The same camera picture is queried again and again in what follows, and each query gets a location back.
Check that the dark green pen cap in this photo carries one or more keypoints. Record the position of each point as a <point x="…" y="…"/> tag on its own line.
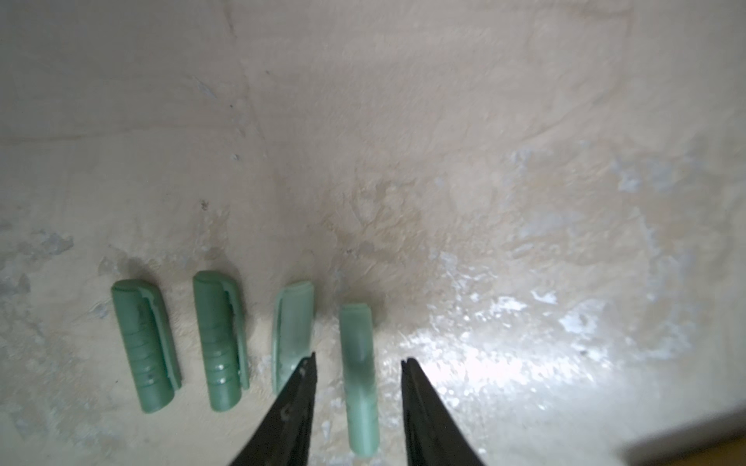
<point x="148" y="341"/>
<point x="222" y="331"/>

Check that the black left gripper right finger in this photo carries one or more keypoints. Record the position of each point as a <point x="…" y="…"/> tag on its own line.
<point x="431" y="435"/>

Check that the brown marker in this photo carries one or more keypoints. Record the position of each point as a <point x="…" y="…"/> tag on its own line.
<point x="715" y="440"/>

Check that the light green marker cap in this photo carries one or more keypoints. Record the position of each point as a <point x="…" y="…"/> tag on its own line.
<point x="292" y="330"/>
<point x="360" y="385"/>

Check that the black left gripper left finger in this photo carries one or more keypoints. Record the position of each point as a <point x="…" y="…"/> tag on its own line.
<point x="284" y="435"/>

